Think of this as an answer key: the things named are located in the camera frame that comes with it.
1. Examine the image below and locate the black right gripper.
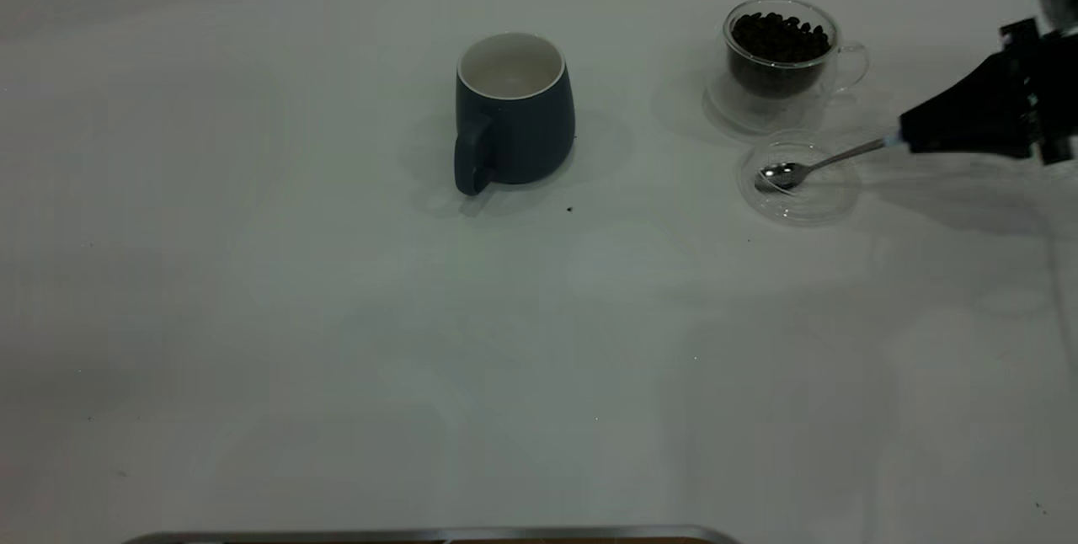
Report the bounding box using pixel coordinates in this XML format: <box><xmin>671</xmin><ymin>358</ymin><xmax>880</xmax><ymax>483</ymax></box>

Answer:
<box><xmin>899</xmin><ymin>18</ymin><xmax>1078</xmax><ymax>166</ymax></box>

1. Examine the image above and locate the metal spoon pale blue handle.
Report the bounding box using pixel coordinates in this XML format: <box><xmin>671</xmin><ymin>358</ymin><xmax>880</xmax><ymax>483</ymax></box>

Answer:
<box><xmin>755</xmin><ymin>136</ymin><xmax>902</xmax><ymax>194</ymax></box>

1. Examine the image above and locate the dark grey ceramic mug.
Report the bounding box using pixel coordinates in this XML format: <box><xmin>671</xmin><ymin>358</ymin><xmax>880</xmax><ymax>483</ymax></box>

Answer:
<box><xmin>454</xmin><ymin>33</ymin><xmax>577</xmax><ymax>197</ymax></box>

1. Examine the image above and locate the clear round glass lid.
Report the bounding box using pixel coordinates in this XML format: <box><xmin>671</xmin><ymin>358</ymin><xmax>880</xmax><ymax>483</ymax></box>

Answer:
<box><xmin>737</xmin><ymin>130</ymin><xmax>862</xmax><ymax>227</ymax></box>

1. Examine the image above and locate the pile of coffee beans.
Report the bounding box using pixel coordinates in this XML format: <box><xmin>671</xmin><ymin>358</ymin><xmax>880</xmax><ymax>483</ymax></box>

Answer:
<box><xmin>729</xmin><ymin>12</ymin><xmax>833</xmax><ymax>99</ymax></box>

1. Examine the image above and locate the clear double-wall glass cup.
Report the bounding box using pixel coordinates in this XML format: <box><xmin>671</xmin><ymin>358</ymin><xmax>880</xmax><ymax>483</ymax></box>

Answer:
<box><xmin>706</xmin><ymin>0</ymin><xmax>869</xmax><ymax>136</ymax></box>

